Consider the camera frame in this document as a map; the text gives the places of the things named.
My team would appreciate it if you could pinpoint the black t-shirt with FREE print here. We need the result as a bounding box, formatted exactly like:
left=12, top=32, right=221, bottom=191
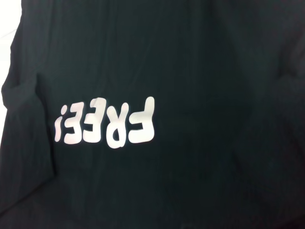
left=0, top=0, right=305, bottom=229

